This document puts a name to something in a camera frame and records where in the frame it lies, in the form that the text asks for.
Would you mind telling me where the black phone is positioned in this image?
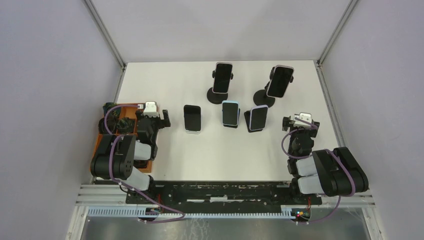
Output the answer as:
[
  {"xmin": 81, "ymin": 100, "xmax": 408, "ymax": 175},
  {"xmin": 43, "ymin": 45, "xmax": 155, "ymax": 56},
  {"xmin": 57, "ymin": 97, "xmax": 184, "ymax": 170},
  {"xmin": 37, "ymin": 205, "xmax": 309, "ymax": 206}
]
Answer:
[{"xmin": 183, "ymin": 104, "xmax": 202, "ymax": 132}]

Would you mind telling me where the lilac case phone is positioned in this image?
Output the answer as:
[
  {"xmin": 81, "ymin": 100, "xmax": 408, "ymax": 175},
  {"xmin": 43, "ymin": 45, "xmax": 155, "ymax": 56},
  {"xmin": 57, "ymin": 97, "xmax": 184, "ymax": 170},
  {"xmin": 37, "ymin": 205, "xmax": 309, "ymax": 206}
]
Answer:
[{"xmin": 249, "ymin": 105, "xmax": 269, "ymax": 131}]

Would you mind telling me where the light blue case phone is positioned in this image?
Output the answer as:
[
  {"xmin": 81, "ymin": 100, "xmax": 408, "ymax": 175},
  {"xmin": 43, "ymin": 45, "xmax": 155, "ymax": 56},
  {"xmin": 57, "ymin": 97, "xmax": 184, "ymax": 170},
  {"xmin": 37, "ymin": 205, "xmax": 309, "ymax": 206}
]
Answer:
[{"xmin": 222, "ymin": 100, "xmax": 239, "ymax": 125}]

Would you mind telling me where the white folding phone stand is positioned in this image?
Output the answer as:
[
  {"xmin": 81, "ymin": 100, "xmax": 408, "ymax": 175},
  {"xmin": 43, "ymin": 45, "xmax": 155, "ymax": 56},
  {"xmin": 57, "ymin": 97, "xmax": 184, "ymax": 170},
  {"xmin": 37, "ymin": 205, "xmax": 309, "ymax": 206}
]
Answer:
[{"xmin": 186, "ymin": 130, "xmax": 201, "ymax": 135}]

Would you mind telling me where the black folding phone stand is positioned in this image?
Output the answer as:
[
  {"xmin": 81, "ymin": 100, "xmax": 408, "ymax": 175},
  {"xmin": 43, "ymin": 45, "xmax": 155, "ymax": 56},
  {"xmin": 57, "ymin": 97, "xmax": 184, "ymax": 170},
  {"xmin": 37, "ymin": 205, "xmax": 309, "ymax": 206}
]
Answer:
[{"xmin": 223, "ymin": 108, "xmax": 241, "ymax": 129}]

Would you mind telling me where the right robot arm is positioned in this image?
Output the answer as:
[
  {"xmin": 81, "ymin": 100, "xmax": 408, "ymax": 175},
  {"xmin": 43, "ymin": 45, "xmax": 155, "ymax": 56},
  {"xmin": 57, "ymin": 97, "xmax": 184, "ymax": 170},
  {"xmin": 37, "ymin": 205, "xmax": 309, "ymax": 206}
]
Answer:
[{"xmin": 282, "ymin": 112, "xmax": 369, "ymax": 204}]

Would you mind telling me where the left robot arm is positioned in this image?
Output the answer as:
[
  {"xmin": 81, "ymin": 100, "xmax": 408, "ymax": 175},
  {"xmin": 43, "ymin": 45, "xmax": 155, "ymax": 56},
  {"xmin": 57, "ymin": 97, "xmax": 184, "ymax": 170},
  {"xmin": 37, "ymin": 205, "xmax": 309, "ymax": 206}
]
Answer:
[{"xmin": 89, "ymin": 109, "xmax": 171, "ymax": 204}]

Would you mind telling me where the clear case phone on stand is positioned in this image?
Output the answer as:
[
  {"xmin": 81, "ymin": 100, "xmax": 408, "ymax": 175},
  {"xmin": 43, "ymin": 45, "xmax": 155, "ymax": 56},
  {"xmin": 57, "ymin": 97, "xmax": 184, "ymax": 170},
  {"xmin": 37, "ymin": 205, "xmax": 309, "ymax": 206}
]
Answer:
[{"xmin": 266, "ymin": 65, "xmax": 295, "ymax": 98}]

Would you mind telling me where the black round base stand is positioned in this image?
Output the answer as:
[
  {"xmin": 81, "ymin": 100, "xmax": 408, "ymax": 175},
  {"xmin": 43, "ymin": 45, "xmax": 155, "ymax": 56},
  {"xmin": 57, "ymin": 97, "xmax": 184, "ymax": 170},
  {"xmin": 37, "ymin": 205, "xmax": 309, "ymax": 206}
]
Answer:
[{"xmin": 206, "ymin": 71, "xmax": 234, "ymax": 105}]

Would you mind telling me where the pink case phone on stand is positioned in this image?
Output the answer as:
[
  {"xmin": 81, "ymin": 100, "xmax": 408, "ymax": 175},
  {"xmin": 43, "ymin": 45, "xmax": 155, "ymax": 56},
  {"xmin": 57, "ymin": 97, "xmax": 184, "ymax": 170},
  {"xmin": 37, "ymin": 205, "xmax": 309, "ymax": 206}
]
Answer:
[{"xmin": 212, "ymin": 62, "xmax": 233, "ymax": 94}]

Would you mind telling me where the floral cloth roll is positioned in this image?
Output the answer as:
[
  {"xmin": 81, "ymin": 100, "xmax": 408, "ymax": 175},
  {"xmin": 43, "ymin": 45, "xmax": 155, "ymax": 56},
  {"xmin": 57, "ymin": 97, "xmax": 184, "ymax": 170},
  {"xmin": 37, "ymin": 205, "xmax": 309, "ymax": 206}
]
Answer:
[{"xmin": 116, "ymin": 117, "xmax": 134, "ymax": 135}]

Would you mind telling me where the orange wooden organizer tray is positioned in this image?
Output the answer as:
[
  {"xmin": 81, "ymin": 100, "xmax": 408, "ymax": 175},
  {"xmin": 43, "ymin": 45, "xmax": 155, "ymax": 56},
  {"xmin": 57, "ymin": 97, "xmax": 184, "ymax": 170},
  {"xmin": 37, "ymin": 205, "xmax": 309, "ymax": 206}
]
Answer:
[{"xmin": 92, "ymin": 102, "xmax": 153, "ymax": 174}]

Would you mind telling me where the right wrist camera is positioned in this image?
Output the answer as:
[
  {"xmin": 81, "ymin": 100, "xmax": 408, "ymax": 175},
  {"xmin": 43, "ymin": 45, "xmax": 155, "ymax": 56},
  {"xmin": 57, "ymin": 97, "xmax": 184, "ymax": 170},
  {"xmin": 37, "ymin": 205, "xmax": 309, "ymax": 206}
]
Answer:
[{"xmin": 293, "ymin": 112, "xmax": 313, "ymax": 129}]

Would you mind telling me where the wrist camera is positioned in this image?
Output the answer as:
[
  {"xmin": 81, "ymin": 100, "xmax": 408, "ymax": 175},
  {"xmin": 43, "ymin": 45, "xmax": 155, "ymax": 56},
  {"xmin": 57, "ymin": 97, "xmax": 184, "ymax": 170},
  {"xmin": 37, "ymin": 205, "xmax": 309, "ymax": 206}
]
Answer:
[
  {"xmin": 143, "ymin": 101, "xmax": 160, "ymax": 118},
  {"xmin": 293, "ymin": 112, "xmax": 313, "ymax": 129}
]

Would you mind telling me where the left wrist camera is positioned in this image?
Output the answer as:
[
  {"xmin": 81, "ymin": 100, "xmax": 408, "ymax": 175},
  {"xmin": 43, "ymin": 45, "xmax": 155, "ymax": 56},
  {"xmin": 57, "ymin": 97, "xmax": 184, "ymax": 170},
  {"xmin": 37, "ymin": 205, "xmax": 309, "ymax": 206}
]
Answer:
[{"xmin": 143, "ymin": 101, "xmax": 160, "ymax": 118}]

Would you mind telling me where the white slotted cable duct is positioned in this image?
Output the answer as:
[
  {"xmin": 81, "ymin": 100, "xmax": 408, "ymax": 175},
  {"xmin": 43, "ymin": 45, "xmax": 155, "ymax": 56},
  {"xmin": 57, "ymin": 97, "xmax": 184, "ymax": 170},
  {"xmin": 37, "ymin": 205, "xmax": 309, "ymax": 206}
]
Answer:
[{"xmin": 87, "ymin": 206, "xmax": 295, "ymax": 220}]

